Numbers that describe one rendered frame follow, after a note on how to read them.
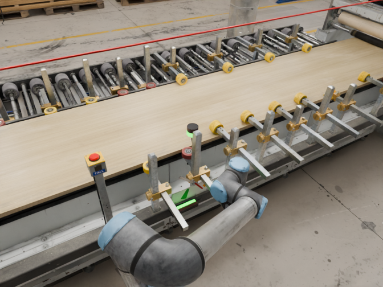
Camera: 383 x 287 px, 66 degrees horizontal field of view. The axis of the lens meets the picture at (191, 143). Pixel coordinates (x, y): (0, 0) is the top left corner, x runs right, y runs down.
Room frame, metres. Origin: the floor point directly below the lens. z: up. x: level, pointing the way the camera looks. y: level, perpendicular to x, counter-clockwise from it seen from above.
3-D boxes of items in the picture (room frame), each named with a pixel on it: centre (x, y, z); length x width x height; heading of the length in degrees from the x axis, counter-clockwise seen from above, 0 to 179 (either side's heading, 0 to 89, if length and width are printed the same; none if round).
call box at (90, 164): (0.89, 0.40, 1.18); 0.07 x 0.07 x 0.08; 32
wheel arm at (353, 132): (1.69, -0.92, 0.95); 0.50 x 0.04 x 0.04; 32
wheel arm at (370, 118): (1.77, -1.17, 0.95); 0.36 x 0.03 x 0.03; 32
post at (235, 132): (1.29, -0.24, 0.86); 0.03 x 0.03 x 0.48; 32
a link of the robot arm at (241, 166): (0.93, -0.21, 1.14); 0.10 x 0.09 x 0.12; 145
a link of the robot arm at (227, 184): (0.83, -0.16, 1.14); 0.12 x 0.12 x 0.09; 55
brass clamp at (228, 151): (1.30, -0.26, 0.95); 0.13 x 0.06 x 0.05; 122
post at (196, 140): (1.16, -0.03, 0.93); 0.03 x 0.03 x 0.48; 32
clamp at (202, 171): (1.17, -0.04, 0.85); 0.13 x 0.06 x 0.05; 122
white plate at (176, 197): (1.12, -0.01, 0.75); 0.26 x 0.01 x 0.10; 122
